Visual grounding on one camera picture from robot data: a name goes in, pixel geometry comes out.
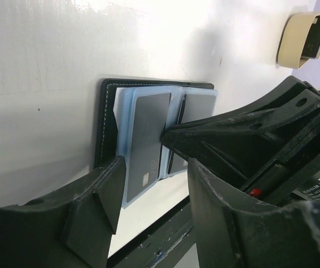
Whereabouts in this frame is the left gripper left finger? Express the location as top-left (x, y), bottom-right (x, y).
top-left (0, 156), bottom-right (126, 267)

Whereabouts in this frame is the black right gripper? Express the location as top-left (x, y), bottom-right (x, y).
top-left (161, 76), bottom-right (320, 205)

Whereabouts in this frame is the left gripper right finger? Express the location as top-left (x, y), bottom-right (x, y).
top-left (187, 159), bottom-right (320, 267)

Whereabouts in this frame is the dark credit card sleeve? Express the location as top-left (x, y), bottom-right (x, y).
top-left (126, 93), bottom-right (171, 203)
top-left (166, 93), bottom-right (217, 176)

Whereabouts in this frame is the black leather card holder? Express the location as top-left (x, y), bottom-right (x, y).
top-left (94, 78), bottom-right (217, 208)

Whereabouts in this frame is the beige card tray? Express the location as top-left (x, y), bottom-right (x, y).
top-left (277, 12), bottom-right (320, 69)

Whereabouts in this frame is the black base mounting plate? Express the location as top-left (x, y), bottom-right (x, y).
top-left (106, 197), bottom-right (196, 268)

